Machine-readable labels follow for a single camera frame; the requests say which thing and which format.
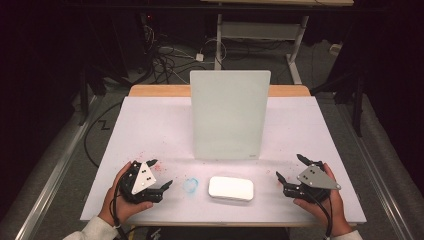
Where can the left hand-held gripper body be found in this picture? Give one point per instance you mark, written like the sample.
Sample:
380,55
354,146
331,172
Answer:
143,180

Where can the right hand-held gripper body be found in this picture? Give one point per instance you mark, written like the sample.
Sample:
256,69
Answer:
315,180

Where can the white board eraser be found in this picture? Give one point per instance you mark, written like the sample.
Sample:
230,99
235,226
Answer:
231,188

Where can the white whiteboard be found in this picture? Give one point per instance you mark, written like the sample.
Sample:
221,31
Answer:
226,113

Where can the person's right hand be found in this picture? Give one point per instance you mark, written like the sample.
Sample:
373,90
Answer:
325,210

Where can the person's left hand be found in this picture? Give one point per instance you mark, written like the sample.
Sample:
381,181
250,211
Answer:
128,208

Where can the white paper table cover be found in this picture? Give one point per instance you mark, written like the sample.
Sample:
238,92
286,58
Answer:
156,126

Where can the black metal stand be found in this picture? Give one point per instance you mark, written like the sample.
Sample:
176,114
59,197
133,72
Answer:
83,100
357,106

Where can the small white box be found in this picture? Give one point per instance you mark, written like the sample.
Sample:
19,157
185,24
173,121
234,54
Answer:
335,49

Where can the small white power adapter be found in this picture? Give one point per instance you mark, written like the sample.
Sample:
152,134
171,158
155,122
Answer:
199,57

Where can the aluminium floor rail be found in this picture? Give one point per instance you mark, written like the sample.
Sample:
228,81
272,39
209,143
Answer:
56,173
376,173

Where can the white metal desk frame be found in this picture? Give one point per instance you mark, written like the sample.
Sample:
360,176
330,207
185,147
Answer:
260,31

